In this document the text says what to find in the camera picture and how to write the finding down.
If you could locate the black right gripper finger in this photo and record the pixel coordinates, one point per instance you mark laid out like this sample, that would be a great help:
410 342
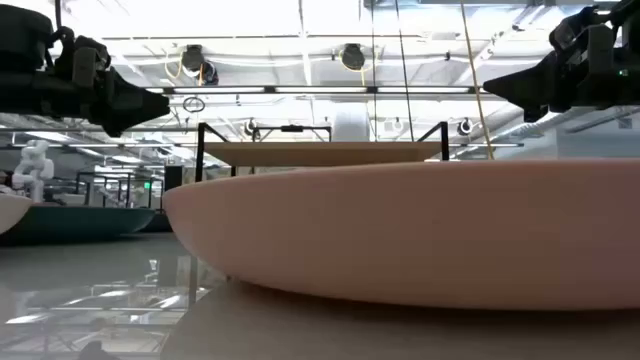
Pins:
535 85
532 115

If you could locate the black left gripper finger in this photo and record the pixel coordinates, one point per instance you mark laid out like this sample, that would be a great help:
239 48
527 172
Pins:
116 132
132 105

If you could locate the teal plate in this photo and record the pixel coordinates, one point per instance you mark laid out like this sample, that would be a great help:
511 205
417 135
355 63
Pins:
75 225

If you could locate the large pale pink plate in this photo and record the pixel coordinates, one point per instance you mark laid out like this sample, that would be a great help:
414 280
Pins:
400 235

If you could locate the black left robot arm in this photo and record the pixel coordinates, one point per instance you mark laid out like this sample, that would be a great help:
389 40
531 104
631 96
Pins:
22 40

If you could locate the white humanoid robot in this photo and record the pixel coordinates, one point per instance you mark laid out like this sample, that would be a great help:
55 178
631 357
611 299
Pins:
35 167

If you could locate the black speaker cabinet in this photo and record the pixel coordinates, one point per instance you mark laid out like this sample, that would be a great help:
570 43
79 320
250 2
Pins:
173 182

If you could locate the long ceiling light bar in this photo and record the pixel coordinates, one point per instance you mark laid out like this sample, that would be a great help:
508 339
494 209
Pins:
320 90

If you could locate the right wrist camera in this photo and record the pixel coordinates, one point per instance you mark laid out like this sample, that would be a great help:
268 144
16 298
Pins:
600 45

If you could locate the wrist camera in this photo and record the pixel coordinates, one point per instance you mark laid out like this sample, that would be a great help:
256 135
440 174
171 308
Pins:
600 45
85 65

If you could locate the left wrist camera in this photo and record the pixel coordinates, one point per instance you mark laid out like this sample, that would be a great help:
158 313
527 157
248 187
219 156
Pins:
85 65

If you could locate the black metal table frame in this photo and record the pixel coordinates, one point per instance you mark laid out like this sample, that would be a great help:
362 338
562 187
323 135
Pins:
129 190

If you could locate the black metal gantry frame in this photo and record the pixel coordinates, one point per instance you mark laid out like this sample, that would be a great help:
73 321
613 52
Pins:
292 128

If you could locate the wooden shelf with black frame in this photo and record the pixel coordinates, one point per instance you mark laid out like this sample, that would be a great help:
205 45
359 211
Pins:
320 154

